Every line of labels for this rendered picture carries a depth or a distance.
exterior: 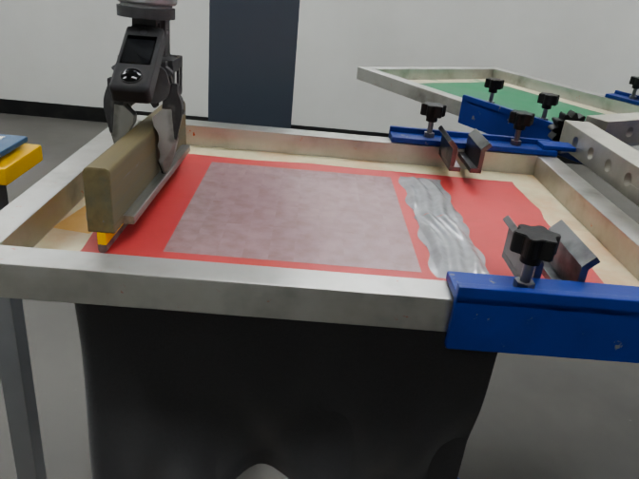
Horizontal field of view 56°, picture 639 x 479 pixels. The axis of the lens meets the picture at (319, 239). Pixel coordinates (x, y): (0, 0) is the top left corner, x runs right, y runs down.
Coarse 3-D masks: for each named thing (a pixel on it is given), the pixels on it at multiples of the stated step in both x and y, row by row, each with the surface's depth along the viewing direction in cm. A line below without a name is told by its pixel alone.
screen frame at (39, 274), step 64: (192, 128) 105; (256, 128) 107; (64, 192) 74; (576, 192) 91; (0, 256) 57; (64, 256) 58; (128, 256) 59; (320, 320) 58; (384, 320) 58; (448, 320) 58
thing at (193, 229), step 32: (128, 224) 74; (160, 224) 75; (192, 224) 76; (224, 224) 77; (256, 224) 78; (288, 224) 79; (320, 224) 80; (352, 224) 80; (384, 224) 82; (416, 224) 83; (480, 224) 85; (160, 256) 67; (192, 256) 68; (224, 256) 69; (256, 256) 70; (288, 256) 70; (320, 256) 71; (352, 256) 72; (384, 256) 73; (416, 256) 73
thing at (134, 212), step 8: (184, 144) 95; (176, 152) 91; (184, 152) 91; (176, 160) 87; (176, 168) 87; (160, 176) 81; (168, 176) 83; (152, 184) 78; (160, 184) 78; (144, 192) 75; (152, 192) 75; (136, 200) 72; (144, 200) 73; (152, 200) 75; (128, 208) 70; (136, 208) 70; (144, 208) 72; (128, 216) 68; (136, 216) 69
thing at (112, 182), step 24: (144, 120) 82; (120, 144) 71; (144, 144) 74; (96, 168) 63; (120, 168) 66; (144, 168) 75; (96, 192) 64; (120, 192) 67; (96, 216) 65; (120, 216) 67
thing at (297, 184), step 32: (192, 160) 99; (224, 160) 101; (160, 192) 85; (192, 192) 86; (224, 192) 87; (256, 192) 88; (288, 192) 89; (320, 192) 91; (352, 192) 92; (384, 192) 93; (448, 192) 96; (480, 192) 98; (512, 192) 99; (544, 224) 87
